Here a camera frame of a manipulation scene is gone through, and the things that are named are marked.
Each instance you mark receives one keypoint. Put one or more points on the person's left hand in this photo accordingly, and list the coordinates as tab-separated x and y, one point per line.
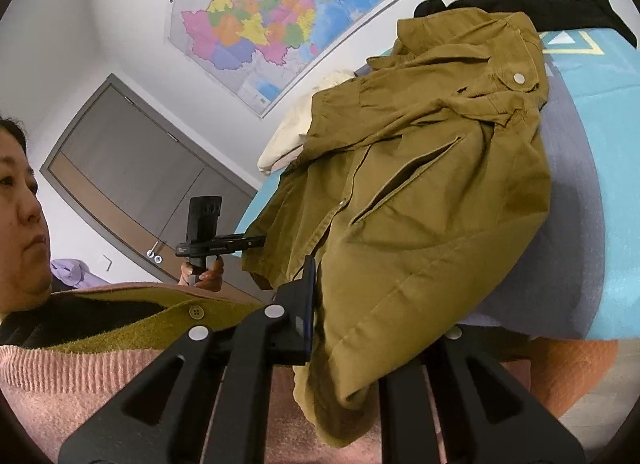
212	276

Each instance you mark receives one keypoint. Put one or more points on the colourful wall map poster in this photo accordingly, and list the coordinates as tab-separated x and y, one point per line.
280	18

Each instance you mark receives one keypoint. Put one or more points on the person's head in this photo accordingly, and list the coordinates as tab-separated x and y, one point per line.
20	224

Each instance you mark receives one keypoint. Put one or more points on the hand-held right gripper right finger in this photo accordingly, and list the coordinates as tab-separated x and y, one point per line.
450	394

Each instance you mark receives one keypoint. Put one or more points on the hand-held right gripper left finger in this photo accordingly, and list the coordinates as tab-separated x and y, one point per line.
307	301

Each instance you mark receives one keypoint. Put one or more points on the teal and grey bed sheet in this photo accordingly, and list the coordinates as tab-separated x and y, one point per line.
600	194

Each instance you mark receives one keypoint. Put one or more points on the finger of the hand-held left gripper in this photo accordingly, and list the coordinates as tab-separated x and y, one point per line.
256	242

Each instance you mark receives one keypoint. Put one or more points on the cream garment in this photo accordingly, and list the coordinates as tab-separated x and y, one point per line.
290	133

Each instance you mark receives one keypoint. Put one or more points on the grey brown sliding door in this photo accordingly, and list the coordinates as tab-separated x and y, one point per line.
125	168

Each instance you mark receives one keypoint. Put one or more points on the person's torso in pink sweater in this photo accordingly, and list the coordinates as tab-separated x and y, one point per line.
75	384

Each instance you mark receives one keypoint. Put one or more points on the olive green jacket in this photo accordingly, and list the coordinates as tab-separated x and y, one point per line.
425	219

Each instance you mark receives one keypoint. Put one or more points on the purple cloth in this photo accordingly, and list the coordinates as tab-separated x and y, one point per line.
70	271

